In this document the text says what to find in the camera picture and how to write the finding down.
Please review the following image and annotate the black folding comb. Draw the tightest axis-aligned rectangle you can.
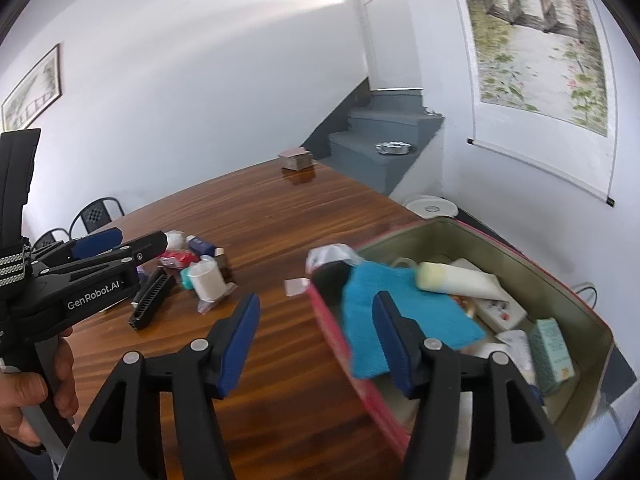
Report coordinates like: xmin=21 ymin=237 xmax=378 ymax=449
xmin=128 ymin=266 xmax=176 ymax=330

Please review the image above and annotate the white bandage roll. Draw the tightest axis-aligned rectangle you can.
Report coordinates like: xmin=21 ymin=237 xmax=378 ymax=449
xmin=188 ymin=256 xmax=236 ymax=314

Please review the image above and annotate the blue towel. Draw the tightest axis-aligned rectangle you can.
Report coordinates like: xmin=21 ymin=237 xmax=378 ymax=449
xmin=342 ymin=261 xmax=486 ymax=379

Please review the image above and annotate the person's left hand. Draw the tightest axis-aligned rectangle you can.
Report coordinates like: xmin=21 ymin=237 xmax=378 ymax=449
xmin=0 ymin=328 xmax=79 ymax=448

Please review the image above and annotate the black metal chair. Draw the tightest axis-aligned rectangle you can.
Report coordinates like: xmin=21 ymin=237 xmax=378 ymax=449
xmin=68 ymin=196 xmax=125 ymax=238
xmin=32 ymin=228 xmax=70 ymax=252

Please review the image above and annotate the white cotton ball bag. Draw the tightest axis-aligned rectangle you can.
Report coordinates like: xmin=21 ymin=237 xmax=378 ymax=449
xmin=165 ymin=230 xmax=188 ymax=252

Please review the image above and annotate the red snack packet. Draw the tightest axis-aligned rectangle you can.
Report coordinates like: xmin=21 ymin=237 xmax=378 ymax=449
xmin=158 ymin=250 xmax=200 ymax=270

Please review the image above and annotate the teal soap box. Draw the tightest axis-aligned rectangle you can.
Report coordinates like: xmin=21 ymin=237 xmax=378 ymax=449
xmin=180 ymin=268 xmax=194 ymax=290

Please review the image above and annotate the dark blue lotion bottle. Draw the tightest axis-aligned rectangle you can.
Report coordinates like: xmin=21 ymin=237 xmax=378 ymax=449
xmin=186 ymin=235 xmax=219 ymax=257

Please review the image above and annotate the brown bottle gold cap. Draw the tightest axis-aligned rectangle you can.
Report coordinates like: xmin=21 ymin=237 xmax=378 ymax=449
xmin=214 ymin=247 xmax=233 ymax=283

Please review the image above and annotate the green carton box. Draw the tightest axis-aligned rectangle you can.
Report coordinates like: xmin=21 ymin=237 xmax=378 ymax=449
xmin=528 ymin=318 xmax=575 ymax=396

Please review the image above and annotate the white patterned box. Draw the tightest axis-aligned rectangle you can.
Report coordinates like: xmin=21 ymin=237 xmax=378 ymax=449
xmin=450 ymin=258 xmax=526 ymax=333

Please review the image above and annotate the red metal storage tin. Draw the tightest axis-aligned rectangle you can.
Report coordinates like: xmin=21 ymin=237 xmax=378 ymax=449
xmin=307 ymin=217 xmax=614 ymax=458

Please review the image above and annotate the cream tube bottle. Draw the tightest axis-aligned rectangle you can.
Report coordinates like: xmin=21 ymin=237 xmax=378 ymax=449
xmin=416 ymin=262 xmax=506 ymax=300

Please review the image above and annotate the card deck stack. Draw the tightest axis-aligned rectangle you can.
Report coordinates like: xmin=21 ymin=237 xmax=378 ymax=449
xmin=278 ymin=146 xmax=314 ymax=171

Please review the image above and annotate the black item in plastic bag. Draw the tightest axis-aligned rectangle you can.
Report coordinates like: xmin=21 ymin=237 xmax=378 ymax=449
xmin=305 ymin=243 xmax=364 ymax=307

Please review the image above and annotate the white plastic bucket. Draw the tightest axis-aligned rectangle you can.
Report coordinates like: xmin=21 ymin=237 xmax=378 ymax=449
xmin=404 ymin=195 xmax=459 ymax=220

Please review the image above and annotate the grey staircase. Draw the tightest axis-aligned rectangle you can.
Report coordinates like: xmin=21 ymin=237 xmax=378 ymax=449
xmin=303 ymin=80 xmax=444 ymax=196

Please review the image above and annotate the foil tray on stairs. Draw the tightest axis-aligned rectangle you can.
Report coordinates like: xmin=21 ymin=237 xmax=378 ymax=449
xmin=375 ymin=141 xmax=413 ymax=156

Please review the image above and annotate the hanging scroll painting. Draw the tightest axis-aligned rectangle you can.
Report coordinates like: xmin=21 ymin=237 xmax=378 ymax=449
xmin=458 ymin=0 xmax=617 ymax=203

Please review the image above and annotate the framed wall picture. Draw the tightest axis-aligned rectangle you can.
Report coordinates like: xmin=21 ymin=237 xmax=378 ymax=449
xmin=1 ymin=44 xmax=62 ymax=131

